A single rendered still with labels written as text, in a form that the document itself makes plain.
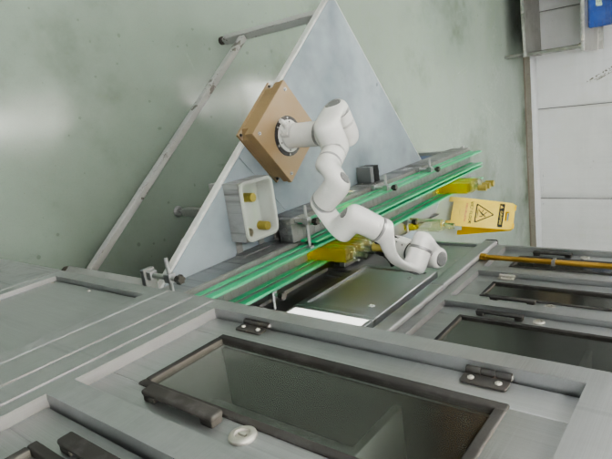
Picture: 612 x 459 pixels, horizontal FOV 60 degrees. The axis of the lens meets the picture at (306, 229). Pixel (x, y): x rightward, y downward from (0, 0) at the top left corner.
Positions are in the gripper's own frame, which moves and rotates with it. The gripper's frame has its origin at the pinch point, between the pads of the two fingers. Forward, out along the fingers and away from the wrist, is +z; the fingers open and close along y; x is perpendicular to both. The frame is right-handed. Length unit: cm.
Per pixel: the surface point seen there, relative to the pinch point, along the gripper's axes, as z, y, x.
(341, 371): -86, 17, 91
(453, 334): -41.9, -18.8, 13.1
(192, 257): 27, 9, 63
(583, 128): 195, -15, -551
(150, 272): 8, 13, 85
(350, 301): -3.3, -14.3, 20.7
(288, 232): 26.1, 8.6, 23.6
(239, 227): 27, 15, 44
